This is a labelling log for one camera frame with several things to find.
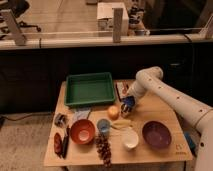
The red bowl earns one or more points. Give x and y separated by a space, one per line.
82 132

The black utensil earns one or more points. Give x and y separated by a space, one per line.
65 142

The wooden railing beam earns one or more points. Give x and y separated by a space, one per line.
105 41

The banana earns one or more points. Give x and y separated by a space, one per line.
121 124

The purple bowl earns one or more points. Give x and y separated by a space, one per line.
156 135

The red spatula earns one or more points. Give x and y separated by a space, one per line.
57 144

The white cardboard box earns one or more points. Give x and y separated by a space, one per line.
105 13

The orange fruit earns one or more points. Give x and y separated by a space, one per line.
113 112

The green plastic tray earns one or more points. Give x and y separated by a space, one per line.
89 89

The blue cup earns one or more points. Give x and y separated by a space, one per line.
103 126

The black office chair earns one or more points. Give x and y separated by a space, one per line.
18 8

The blue and white gripper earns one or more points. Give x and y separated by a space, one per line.
127 104

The dark rectangular box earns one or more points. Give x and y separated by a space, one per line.
121 88

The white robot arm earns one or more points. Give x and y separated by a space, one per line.
196 113

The grey cloth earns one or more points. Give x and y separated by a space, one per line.
81 113

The small metal object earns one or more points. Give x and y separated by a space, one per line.
60 120

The bunch of red grapes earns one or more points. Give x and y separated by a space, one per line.
103 149

